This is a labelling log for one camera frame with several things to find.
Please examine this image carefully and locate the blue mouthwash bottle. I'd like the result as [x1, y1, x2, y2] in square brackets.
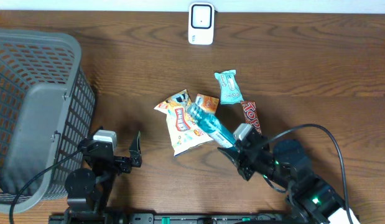
[187, 103, 236, 151]

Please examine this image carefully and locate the red Top chocolate bar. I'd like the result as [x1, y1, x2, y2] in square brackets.
[241, 101, 262, 134]

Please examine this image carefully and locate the yellow snack chip bag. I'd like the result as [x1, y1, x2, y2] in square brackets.
[154, 89, 213, 156]

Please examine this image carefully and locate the small orange white box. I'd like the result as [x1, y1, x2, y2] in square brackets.
[195, 94, 220, 114]

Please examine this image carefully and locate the teal wet wipes pack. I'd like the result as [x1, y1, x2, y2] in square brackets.
[215, 70, 244, 105]

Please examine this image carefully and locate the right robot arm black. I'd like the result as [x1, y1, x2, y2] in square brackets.
[218, 130, 360, 223]

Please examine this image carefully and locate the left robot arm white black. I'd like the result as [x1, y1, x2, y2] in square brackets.
[61, 129, 142, 224]

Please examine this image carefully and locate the white black barcode scanner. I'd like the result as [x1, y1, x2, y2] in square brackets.
[188, 2, 215, 45]

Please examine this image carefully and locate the grey plastic shopping basket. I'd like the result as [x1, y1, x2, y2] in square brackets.
[0, 29, 95, 213]

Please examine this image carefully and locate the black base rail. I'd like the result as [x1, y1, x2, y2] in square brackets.
[48, 212, 292, 224]

